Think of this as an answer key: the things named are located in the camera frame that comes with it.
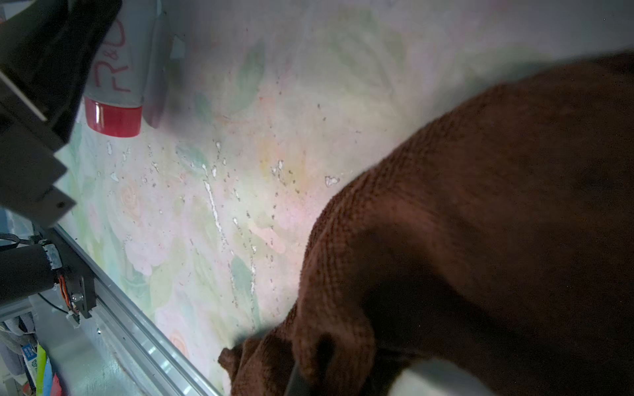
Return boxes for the aluminium front rail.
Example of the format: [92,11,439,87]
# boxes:
[51,224,221,396]

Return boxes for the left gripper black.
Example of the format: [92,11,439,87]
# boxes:
[1,1,122,227]

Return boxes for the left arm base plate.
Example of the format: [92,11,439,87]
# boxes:
[40,226,97,321]

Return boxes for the brown cloth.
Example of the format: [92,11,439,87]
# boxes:
[219,51,633,395]

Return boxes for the white pink-cap toothpaste tube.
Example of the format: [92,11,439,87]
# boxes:
[84,0,162,138]

